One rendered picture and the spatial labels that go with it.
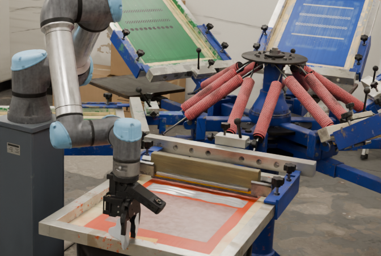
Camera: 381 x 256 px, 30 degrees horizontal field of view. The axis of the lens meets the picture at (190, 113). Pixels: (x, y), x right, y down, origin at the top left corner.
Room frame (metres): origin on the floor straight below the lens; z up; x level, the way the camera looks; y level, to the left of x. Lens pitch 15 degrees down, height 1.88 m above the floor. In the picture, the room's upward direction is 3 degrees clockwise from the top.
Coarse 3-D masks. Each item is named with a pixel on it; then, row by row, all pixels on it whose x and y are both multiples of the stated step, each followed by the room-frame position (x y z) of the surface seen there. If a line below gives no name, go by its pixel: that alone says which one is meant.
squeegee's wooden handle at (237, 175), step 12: (156, 156) 2.43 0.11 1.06; (168, 156) 2.41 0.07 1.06; (180, 156) 2.41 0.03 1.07; (156, 168) 2.42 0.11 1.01; (168, 168) 2.41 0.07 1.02; (180, 168) 2.39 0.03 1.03; (192, 168) 2.37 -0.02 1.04; (204, 168) 2.36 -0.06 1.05; (216, 168) 2.34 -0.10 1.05; (228, 168) 2.32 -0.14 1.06; (240, 168) 2.31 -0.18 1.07; (252, 168) 2.32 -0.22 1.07; (216, 180) 2.34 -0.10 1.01; (228, 180) 2.32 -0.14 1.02; (240, 180) 2.31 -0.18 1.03; (252, 180) 2.29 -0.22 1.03
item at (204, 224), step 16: (208, 192) 2.34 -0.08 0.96; (224, 192) 2.35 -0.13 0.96; (192, 208) 2.18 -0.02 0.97; (208, 208) 2.18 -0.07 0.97; (224, 208) 2.19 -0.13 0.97; (240, 208) 2.20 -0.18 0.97; (176, 224) 2.04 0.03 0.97; (192, 224) 2.05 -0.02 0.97; (208, 224) 2.05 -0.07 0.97; (224, 224) 2.06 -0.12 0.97; (160, 240) 1.92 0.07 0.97; (176, 240) 1.92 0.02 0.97; (192, 240) 1.93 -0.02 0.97; (208, 240) 1.93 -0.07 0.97
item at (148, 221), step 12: (156, 180) 2.43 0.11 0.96; (156, 192) 2.31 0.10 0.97; (168, 204) 2.20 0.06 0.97; (180, 204) 2.21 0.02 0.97; (108, 216) 2.07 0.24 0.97; (144, 216) 2.09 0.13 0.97; (156, 216) 2.09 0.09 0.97; (168, 216) 2.10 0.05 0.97; (96, 228) 1.98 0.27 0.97; (108, 228) 1.98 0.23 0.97; (144, 228) 2.00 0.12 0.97; (156, 228) 2.00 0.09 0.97
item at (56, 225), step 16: (272, 176) 2.45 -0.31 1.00; (96, 192) 2.19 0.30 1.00; (64, 208) 2.03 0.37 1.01; (80, 208) 2.07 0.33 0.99; (272, 208) 2.13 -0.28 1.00; (48, 224) 1.91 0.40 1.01; (64, 224) 1.91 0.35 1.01; (256, 224) 1.99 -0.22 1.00; (80, 240) 1.87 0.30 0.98; (96, 240) 1.85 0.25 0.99; (112, 240) 1.83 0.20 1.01; (144, 240) 1.83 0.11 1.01; (240, 240) 1.87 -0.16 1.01
